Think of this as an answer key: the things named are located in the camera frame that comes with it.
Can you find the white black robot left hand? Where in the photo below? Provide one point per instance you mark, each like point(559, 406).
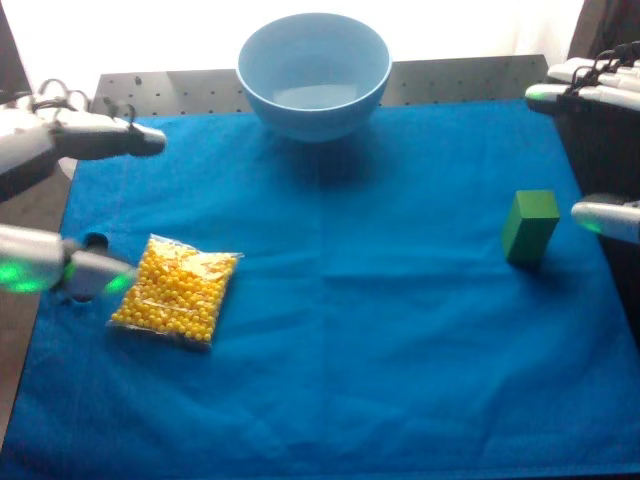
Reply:
point(90, 132)

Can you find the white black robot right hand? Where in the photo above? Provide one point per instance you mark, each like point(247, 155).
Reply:
point(610, 215)

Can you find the green wooden block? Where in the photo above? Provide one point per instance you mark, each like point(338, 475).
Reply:
point(527, 235)

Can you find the clear bag of yellow beads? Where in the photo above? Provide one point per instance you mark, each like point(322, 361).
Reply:
point(172, 292)

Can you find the dark curtain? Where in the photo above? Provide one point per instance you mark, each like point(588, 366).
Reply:
point(610, 25)
point(10, 60)

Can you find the light blue bowl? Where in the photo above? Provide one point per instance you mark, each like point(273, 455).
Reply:
point(310, 112)

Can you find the blue table cloth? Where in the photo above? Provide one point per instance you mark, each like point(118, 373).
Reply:
point(350, 325)

